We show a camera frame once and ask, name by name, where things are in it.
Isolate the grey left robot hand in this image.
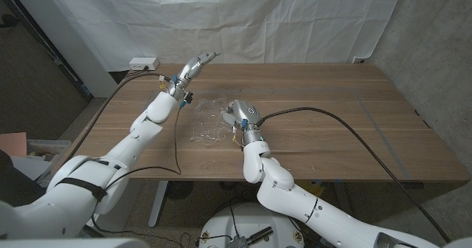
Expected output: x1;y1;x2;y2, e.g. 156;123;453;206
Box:
167;52;221;101

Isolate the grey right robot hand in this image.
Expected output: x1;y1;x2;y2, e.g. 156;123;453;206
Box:
220;99;265;145

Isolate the clear plastic wrap sheet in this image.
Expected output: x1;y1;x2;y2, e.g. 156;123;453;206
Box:
189;96;237;144

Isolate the white power strip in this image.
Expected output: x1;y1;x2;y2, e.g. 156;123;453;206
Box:
128;57;160;72

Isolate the white wrinkled backdrop cloth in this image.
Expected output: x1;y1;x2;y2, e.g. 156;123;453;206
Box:
38;0;409;72

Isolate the yellow object under table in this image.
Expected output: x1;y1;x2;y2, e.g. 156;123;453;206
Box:
294;180;325;201

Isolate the black round floor object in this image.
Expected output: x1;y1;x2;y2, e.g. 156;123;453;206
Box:
164;180;195;201

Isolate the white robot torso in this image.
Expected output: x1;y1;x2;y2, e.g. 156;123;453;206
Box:
198;202;305;248

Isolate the black tool on torso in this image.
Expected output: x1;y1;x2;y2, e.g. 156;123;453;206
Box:
246;226;274;246

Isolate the white table leg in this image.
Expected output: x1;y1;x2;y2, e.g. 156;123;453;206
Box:
147;180;169;229

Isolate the grey table leg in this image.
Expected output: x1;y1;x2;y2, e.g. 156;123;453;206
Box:
333;181;358;227

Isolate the clear plastic storage bin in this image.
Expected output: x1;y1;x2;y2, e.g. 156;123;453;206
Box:
26;139;73;179

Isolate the orange flat board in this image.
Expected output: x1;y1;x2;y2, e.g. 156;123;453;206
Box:
0;131;28;158

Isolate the person in dark trousers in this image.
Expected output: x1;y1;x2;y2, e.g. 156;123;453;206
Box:
0;148;47;207

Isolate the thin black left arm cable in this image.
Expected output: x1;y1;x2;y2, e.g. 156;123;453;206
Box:
90;106;192;248

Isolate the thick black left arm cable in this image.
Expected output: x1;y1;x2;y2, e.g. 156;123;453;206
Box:
66;72;173;160

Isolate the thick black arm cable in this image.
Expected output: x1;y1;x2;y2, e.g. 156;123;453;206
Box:
256;106;451;244
66;72;173;160

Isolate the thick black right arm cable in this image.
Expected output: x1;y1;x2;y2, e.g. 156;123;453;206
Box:
256;106;451;244

